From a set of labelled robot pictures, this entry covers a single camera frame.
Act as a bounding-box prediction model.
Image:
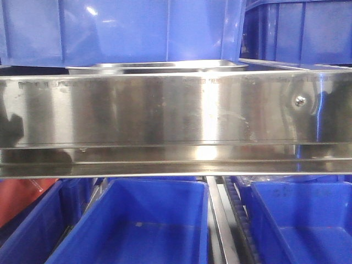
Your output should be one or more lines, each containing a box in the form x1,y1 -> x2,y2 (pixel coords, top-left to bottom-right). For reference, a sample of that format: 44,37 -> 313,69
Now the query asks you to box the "silver metal tray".
67,59 -> 248,75

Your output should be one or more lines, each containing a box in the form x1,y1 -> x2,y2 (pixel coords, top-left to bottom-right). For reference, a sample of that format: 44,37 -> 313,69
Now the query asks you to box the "lower blue bin centre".
48,179 -> 208,263

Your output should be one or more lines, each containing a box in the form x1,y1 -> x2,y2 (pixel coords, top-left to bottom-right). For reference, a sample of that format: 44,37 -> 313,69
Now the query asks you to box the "blue bin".
1,178 -> 94,263
231,177 -> 351,263
48,179 -> 208,263

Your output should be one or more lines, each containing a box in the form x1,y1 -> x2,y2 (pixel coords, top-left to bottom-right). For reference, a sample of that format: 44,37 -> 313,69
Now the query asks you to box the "roller conveyor track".
204,176 -> 261,264

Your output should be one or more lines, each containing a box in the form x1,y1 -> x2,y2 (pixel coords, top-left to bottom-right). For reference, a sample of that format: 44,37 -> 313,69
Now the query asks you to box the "lower blue bin right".
231,177 -> 351,263

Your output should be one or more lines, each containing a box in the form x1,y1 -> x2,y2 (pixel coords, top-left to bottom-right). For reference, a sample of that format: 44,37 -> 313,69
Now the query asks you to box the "upper blue crate right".
241,1 -> 351,65

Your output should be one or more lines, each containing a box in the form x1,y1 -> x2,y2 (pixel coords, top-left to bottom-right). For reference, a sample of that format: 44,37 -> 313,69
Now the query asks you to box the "blue crate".
1,1 -> 245,67
241,1 -> 351,65

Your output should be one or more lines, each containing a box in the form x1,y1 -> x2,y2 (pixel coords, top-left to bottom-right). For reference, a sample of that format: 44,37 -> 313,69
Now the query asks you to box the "red sheet object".
1,178 -> 58,227

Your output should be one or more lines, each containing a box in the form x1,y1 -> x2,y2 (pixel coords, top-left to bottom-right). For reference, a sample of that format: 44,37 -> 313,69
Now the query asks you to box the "upper blue crate centre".
1,1 -> 245,67

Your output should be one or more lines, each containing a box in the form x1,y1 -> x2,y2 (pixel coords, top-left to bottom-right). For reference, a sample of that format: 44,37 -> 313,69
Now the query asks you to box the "lower blue bin left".
1,178 -> 94,263

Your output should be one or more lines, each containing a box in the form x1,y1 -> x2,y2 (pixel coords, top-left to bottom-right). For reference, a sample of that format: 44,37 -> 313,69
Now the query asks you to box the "stainless steel shelf front rail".
1,69 -> 351,179

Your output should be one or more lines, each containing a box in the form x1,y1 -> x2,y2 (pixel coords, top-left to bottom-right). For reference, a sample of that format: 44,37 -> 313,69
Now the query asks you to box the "screw in steel rail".
294,96 -> 306,107

